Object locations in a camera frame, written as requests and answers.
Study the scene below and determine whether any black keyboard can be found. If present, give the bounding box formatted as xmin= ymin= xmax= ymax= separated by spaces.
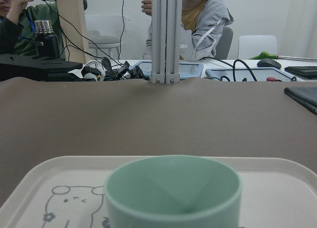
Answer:
xmin=284 ymin=66 xmax=317 ymax=80

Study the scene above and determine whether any aluminium frame post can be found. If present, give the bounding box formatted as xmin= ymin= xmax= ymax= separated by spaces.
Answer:
xmin=151 ymin=0 xmax=182 ymax=84

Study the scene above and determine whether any black water bottle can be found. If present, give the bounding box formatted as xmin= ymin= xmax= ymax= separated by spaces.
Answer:
xmin=34 ymin=20 xmax=61 ymax=58

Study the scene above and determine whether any teach pendant tablet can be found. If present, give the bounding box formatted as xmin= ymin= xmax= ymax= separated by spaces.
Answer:
xmin=205 ymin=67 xmax=299 ymax=82
xmin=129 ymin=60 xmax=204 ymax=81

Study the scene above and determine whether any green cup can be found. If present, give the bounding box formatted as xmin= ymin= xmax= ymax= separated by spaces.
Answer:
xmin=104 ymin=155 xmax=242 ymax=228

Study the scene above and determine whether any cream rabbit tray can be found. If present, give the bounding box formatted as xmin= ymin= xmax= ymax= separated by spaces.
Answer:
xmin=0 ymin=156 xmax=317 ymax=228

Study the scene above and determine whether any grey folded cloth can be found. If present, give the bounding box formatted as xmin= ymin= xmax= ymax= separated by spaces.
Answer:
xmin=284 ymin=87 xmax=317 ymax=115

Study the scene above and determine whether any black mouse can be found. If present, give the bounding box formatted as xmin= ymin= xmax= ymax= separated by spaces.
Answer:
xmin=257 ymin=58 xmax=282 ymax=69

